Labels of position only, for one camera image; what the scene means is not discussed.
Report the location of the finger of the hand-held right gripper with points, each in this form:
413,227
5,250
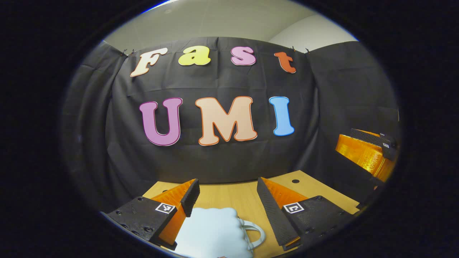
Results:
362,154

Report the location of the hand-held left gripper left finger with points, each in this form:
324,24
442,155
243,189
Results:
190,199

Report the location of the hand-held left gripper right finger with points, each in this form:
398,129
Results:
269,211

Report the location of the light blue suitcase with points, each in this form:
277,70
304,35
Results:
211,233

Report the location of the black backdrop cloth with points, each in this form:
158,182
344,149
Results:
222,157

